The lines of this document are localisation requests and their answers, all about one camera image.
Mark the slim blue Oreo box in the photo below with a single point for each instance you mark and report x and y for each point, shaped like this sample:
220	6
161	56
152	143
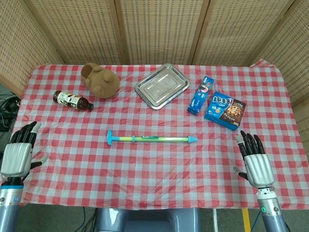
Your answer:
200	96

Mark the green blue toy water syringe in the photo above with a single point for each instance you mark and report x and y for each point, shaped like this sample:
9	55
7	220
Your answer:
154	139

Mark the grey robot torso base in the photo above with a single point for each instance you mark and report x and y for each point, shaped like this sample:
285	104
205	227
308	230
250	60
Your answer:
147	221

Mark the bamboo folding screen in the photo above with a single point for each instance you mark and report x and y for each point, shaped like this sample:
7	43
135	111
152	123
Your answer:
159	29

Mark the red white checkered tablecloth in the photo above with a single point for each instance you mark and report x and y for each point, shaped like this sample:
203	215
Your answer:
144	174

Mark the brown plush bear slipper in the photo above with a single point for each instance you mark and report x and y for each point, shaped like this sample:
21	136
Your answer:
102	82

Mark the white table leg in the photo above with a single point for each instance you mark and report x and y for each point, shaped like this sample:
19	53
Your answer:
214	221

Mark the blue chocolate chip cookie box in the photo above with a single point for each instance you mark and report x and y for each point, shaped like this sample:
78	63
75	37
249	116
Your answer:
225	111

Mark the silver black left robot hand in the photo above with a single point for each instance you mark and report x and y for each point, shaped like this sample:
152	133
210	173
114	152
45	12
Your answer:
17	157

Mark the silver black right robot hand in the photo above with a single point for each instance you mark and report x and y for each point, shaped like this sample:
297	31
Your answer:
259	169

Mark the stainless steel rectangular tray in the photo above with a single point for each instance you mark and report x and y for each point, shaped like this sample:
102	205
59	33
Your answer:
160	85

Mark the dark brown drink bottle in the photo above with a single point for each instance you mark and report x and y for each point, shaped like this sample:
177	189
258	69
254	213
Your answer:
71	100

